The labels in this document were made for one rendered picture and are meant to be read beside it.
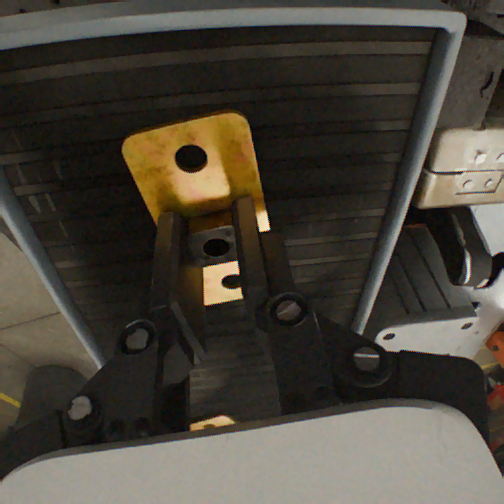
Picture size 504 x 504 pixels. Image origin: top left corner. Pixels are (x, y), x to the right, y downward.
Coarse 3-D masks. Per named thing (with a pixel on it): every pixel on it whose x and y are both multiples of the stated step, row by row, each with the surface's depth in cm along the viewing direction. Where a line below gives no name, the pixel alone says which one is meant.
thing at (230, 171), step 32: (160, 128) 11; (192, 128) 11; (224, 128) 11; (128, 160) 11; (160, 160) 11; (224, 160) 12; (160, 192) 12; (192, 192) 12; (224, 192) 12; (256, 192) 13; (192, 224) 13; (224, 224) 12; (224, 256) 13; (224, 288) 16
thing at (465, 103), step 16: (464, 32) 16; (480, 32) 16; (496, 32) 16; (464, 48) 16; (480, 48) 16; (496, 48) 16; (464, 64) 16; (480, 64) 17; (496, 64) 17; (464, 80) 17; (480, 80) 17; (496, 80) 17; (448, 96) 18; (464, 96) 18; (480, 96) 18; (448, 112) 18; (464, 112) 18; (480, 112) 18
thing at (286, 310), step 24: (264, 312) 9; (288, 312) 9; (312, 312) 9; (288, 336) 9; (312, 336) 9; (288, 360) 8; (312, 360) 8; (288, 384) 8; (312, 384) 8; (288, 408) 8; (312, 408) 8
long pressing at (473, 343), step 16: (480, 208) 37; (496, 208) 38; (480, 224) 39; (496, 224) 39; (496, 240) 41; (464, 288) 48; (480, 288) 49; (496, 288) 49; (480, 304) 51; (496, 304) 52; (480, 320) 55; (496, 320) 55; (480, 336) 58; (464, 352) 62
